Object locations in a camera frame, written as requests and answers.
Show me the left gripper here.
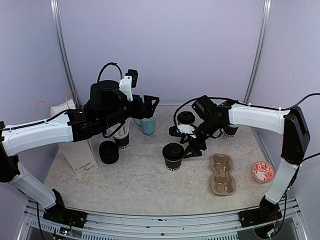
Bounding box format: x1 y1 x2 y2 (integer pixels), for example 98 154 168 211
101 94 160 130

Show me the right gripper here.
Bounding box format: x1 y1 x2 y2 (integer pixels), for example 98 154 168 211
180 117 223 158

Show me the black plastic cup lid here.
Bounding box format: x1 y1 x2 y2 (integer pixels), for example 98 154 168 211
177 111 196 121

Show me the brown cardboard cup carrier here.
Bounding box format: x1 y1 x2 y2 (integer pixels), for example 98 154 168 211
210 153 236 197

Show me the white paper bag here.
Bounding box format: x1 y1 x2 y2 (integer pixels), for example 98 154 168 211
33 91 101 176

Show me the black paper coffee cup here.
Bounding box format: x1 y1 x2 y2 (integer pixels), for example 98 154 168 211
178 120 195 126

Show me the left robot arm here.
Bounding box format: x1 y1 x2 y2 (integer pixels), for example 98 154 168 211
0 76 160 223

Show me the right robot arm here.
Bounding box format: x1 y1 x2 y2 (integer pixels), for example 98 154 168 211
172 95 311 222

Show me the light blue ceramic mug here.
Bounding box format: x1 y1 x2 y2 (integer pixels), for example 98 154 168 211
133 113 156 136

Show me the bundle of white wrapped straws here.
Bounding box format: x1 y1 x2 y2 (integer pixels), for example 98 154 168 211
107 117 131 139

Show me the stack of paper cups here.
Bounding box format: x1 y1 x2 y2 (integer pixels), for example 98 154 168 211
222 124 239 138

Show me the black cup holding straws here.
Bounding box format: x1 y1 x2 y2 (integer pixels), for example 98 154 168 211
113 133 130 150

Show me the stack of black lids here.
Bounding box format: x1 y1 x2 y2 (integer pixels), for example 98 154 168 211
99 140 120 165

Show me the red patterned white bowl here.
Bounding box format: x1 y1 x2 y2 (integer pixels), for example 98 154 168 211
252 161 276 184

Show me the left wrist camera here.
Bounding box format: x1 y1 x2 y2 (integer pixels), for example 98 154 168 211
119 69 139 102

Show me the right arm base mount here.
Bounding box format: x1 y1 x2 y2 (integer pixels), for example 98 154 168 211
238 196 282 228

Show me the left aluminium post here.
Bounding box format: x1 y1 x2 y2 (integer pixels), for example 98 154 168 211
49 0 82 108

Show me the aluminium post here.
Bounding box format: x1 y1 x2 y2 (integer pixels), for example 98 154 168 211
49 0 82 108
243 0 272 103

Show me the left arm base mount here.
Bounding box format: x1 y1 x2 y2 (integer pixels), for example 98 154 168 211
43 189 88 229

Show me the right aluminium post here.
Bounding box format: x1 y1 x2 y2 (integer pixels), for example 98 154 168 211
243 0 272 103

